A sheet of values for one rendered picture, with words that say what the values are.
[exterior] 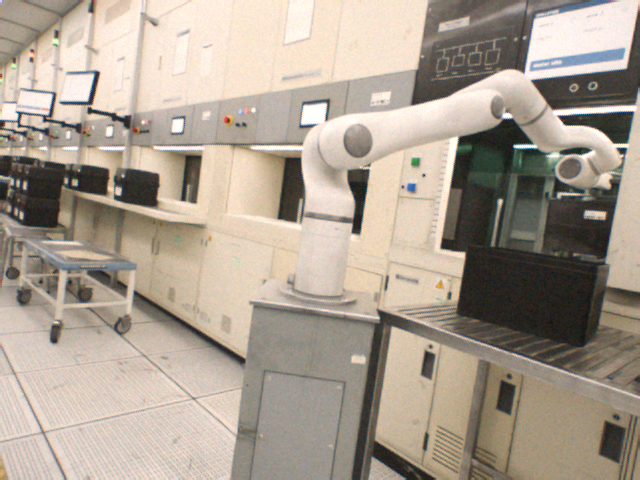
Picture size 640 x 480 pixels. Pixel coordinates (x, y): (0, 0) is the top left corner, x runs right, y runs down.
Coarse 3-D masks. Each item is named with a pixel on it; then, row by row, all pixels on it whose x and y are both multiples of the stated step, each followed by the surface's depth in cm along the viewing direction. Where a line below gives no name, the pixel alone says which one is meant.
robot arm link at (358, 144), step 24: (456, 96) 107; (480, 96) 105; (336, 120) 94; (360, 120) 93; (384, 120) 99; (408, 120) 104; (432, 120) 106; (456, 120) 107; (480, 120) 106; (336, 144) 92; (360, 144) 93; (384, 144) 99; (408, 144) 106; (336, 168) 99
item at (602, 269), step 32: (480, 256) 103; (512, 256) 99; (544, 256) 119; (480, 288) 103; (512, 288) 99; (544, 288) 95; (576, 288) 91; (512, 320) 98; (544, 320) 94; (576, 320) 91
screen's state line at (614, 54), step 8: (624, 48) 122; (568, 56) 132; (576, 56) 131; (584, 56) 129; (592, 56) 128; (600, 56) 126; (608, 56) 125; (616, 56) 123; (536, 64) 139; (544, 64) 137; (552, 64) 135; (560, 64) 134; (568, 64) 132; (576, 64) 130
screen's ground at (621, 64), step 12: (624, 0) 123; (636, 0) 121; (576, 12) 131; (636, 12) 121; (576, 36) 131; (576, 48) 131; (600, 48) 126; (612, 48) 124; (528, 60) 141; (624, 60) 122; (528, 72) 140; (540, 72) 138; (552, 72) 135; (564, 72) 133; (576, 72) 130; (588, 72) 128
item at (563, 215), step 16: (592, 192) 150; (560, 208) 150; (576, 208) 146; (592, 208) 142; (608, 208) 139; (560, 224) 150; (576, 224) 146; (592, 224) 142; (608, 224) 139; (544, 240) 154; (560, 240) 150; (576, 240) 146; (592, 240) 142; (608, 240) 139; (576, 256) 161
